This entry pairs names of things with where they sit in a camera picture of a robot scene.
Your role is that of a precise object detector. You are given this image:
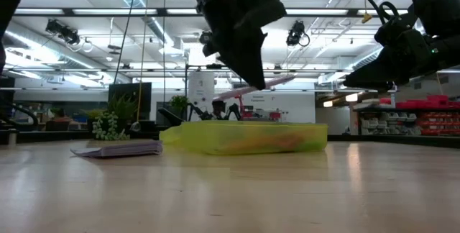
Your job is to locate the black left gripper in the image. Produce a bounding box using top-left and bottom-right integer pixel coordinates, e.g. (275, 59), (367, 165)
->
(185, 0), (269, 91)

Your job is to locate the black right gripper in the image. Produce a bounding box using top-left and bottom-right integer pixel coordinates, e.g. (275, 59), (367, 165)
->
(343, 27), (438, 92)

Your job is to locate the purple translucent pen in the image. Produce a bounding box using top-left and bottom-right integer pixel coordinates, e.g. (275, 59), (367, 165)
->
(211, 73), (296, 102)

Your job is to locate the yellow green crayon box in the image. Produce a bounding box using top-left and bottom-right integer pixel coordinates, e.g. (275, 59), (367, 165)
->
(215, 127), (310, 152)

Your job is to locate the yellow-green translucent tray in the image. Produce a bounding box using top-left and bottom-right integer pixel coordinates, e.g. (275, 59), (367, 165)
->
(159, 120), (328, 156)

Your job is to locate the white pillar sign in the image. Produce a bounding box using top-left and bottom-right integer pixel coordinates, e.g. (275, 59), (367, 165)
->
(187, 70), (216, 121)

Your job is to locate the red and white machine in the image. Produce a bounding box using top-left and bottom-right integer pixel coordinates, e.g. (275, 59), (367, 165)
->
(242, 105), (283, 122)

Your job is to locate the shelf with red bins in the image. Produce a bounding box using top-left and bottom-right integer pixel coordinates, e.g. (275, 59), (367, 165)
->
(354, 94), (460, 137)

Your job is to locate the green background plant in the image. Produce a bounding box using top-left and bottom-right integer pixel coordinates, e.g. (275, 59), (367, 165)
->
(168, 95), (190, 119)

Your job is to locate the black panel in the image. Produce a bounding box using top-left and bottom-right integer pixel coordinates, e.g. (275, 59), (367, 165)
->
(108, 82), (152, 122)

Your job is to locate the spiky green potted plant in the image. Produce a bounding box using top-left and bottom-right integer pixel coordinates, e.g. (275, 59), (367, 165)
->
(106, 94), (144, 137)

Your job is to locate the pale blue sticky note pad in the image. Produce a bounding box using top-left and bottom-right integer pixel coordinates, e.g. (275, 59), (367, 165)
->
(70, 140), (164, 159)

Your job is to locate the pale green trailing succulent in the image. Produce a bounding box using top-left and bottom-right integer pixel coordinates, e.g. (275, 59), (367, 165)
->
(91, 112), (131, 142)

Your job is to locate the black overhead beam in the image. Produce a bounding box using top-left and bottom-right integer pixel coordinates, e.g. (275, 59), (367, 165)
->
(0, 7), (384, 18)

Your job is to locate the black ceiling-mounted device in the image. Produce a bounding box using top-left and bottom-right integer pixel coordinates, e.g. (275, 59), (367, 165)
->
(45, 19), (82, 46)

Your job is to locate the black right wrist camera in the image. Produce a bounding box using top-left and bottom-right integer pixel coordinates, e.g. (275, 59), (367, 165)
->
(373, 12), (410, 45)

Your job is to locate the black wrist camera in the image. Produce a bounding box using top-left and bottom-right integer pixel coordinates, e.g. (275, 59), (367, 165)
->
(373, 12), (410, 45)
(246, 0), (288, 31)

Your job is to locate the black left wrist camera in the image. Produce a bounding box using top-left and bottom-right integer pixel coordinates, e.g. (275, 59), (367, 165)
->
(246, 0), (288, 31)

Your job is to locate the black overhead camera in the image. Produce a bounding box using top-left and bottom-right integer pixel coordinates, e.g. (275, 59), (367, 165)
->
(286, 19), (311, 47)

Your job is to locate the yellow hanging rope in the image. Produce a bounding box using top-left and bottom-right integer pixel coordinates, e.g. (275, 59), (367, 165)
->
(136, 0), (150, 122)

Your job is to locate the black hanging cable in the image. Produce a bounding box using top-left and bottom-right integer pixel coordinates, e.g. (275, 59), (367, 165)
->
(113, 0), (140, 85)

